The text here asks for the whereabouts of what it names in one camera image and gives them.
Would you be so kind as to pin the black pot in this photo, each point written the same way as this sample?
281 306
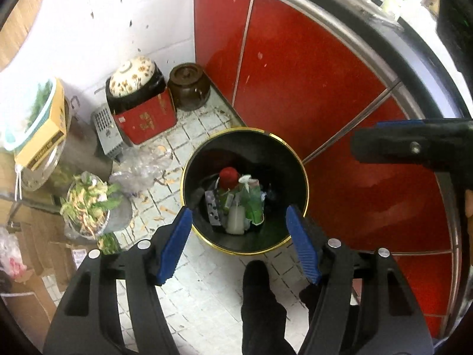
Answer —
147 92

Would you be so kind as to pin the pink white plastic bag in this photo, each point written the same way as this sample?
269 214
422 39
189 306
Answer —
11 255

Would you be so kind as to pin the large grey metal pot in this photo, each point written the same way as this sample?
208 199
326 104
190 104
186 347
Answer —
81 148

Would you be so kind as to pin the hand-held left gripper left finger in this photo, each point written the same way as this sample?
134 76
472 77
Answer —
175 244

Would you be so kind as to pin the yellow carton box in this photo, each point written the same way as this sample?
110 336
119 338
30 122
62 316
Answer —
44 129

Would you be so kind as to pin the brown cardboard box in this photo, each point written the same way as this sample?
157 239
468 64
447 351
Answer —
37 233
26 303

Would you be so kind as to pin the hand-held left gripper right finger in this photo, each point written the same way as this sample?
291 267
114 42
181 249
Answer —
303 247

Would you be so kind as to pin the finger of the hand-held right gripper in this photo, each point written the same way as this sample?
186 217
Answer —
406 144

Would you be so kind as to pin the grey vented appliance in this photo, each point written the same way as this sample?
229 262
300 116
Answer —
105 129

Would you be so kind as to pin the white bottle with green cap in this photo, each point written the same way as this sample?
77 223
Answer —
393 0

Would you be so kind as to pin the metal bucket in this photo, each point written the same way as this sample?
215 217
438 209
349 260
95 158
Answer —
120 214

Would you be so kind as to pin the black bin with gold rim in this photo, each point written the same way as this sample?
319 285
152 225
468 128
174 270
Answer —
284 170

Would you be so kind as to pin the brown ceramic jar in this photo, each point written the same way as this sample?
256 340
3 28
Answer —
186 85

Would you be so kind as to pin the person's black shoe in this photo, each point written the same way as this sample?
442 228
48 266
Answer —
258 303

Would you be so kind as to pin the red gift box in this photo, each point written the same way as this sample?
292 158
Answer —
146 122

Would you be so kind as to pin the clear plastic bag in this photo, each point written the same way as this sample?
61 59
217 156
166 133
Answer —
140 170

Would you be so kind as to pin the floral ceramic bowl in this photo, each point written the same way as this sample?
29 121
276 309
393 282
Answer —
132 75

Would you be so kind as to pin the white basket with greens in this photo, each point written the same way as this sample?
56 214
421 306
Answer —
26 114

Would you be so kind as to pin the red cabinet door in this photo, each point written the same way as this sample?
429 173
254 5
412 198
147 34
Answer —
306 81
369 199
221 26

